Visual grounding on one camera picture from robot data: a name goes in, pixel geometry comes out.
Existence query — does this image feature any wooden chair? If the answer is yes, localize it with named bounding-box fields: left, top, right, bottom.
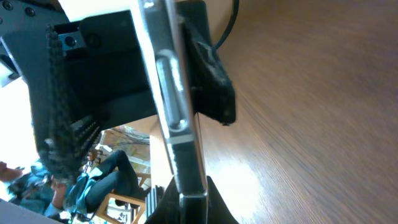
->
left=95, top=192, right=146, bottom=224

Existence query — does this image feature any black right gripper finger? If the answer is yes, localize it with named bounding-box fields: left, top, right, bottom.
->
left=145, top=176, right=238, bottom=224

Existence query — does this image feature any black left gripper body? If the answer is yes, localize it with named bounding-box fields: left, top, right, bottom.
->
left=1, top=1, right=156, bottom=124

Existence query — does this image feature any black Galaxy smartphone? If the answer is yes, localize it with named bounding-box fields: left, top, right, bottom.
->
left=129, top=0, right=208, bottom=223

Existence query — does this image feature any black USB charging cable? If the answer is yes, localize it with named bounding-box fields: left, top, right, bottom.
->
left=213, top=0, right=240, bottom=50

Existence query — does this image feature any seated person in background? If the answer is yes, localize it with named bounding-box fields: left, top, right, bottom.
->
left=0, top=149, right=152, bottom=223

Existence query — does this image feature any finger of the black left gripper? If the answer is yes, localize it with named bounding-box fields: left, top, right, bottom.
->
left=177, top=1, right=236, bottom=126
left=32, top=26, right=101, bottom=180

